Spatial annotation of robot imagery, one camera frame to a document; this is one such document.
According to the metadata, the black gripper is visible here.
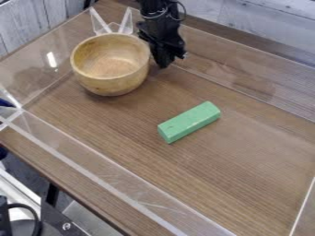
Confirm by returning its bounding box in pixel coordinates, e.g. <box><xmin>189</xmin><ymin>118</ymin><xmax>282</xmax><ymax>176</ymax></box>
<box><xmin>136</xmin><ymin>21</ymin><xmax>186</xmax><ymax>68</ymax></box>

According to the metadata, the light wooden bowl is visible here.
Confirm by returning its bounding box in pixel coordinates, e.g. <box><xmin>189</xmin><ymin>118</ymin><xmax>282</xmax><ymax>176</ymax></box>
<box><xmin>70</xmin><ymin>33</ymin><xmax>149</xmax><ymax>96</ymax></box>

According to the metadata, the green rectangular block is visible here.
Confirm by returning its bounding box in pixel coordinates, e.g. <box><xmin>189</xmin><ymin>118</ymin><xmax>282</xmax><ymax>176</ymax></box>
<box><xmin>157</xmin><ymin>101</ymin><xmax>221</xmax><ymax>144</ymax></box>

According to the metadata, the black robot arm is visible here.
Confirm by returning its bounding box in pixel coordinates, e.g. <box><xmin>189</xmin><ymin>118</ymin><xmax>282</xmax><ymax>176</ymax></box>
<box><xmin>136</xmin><ymin>0</ymin><xmax>186</xmax><ymax>68</ymax></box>

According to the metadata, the blue object at left edge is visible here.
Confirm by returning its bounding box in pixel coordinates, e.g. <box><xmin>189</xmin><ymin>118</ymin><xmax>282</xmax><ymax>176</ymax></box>
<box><xmin>0</xmin><ymin>98</ymin><xmax>17</xmax><ymax>161</ymax></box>

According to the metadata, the black table leg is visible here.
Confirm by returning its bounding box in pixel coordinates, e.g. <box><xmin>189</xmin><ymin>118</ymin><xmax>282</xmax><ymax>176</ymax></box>
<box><xmin>45</xmin><ymin>183</ymin><xmax>58</xmax><ymax>207</ymax></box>

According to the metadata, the clear acrylic tray wall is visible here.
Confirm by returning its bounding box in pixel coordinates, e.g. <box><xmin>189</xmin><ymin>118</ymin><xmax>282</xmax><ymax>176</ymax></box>
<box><xmin>0</xmin><ymin>14</ymin><xmax>315</xmax><ymax>236</ymax></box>

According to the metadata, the black metal bracket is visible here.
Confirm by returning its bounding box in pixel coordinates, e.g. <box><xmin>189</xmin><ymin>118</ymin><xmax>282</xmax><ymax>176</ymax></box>
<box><xmin>38</xmin><ymin>199</ymin><xmax>92</xmax><ymax>236</ymax></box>

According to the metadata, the black cable loop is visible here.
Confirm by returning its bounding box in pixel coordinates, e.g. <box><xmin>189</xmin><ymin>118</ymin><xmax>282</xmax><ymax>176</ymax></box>
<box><xmin>0</xmin><ymin>203</ymin><xmax>41</xmax><ymax>236</ymax></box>

